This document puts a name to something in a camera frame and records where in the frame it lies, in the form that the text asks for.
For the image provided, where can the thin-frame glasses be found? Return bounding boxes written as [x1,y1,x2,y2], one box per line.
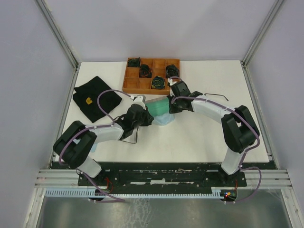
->
[114,114,139,144]
[204,93,229,101]

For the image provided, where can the grey glasses case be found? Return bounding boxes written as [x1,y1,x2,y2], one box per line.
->
[145,96,170,117]

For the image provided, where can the blue cleaning cloth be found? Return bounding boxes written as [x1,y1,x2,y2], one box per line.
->
[73,139,97,153]
[152,113,175,126]

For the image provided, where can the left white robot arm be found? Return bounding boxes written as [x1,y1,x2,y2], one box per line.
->
[53,104,154,185]

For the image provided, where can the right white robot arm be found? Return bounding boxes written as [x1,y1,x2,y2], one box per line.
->
[168,78,260,186]

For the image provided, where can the wooden compartment tray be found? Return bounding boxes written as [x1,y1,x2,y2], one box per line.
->
[122,57,181,95]

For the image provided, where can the black cloth pouch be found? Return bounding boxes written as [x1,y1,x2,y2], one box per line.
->
[73,76,122,123]

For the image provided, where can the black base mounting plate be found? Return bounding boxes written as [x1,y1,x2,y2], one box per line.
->
[92,162,247,193]

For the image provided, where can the right electronics board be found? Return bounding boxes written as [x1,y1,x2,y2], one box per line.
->
[224,190,238,200]

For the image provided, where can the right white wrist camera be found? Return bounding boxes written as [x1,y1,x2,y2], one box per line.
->
[167,78,180,87]

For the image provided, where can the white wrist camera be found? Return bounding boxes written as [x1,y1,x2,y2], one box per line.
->
[167,78,180,87]
[133,95,146,105]

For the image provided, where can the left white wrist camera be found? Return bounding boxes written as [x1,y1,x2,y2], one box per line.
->
[133,95,146,105]

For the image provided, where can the right aluminium frame post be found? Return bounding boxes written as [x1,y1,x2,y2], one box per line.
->
[241,0,285,68]

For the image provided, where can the aluminium frame post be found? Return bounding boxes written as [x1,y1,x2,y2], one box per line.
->
[241,0,285,68]
[35,0,80,69]

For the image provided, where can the red wires left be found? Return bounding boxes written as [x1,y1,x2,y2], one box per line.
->
[104,177,114,193]

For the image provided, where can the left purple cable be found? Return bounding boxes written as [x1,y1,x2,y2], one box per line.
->
[58,89,133,204]

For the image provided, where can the purple cable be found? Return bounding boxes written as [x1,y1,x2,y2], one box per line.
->
[168,77,263,202]
[58,89,133,204]

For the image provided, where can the white slotted cable duct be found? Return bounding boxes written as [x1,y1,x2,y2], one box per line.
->
[45,188,224,199]

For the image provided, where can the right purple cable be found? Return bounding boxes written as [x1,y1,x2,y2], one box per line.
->
[168,77,263,202]

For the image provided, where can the left aluminium frame post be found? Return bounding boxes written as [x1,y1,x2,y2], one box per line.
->
[35,0,80,69]

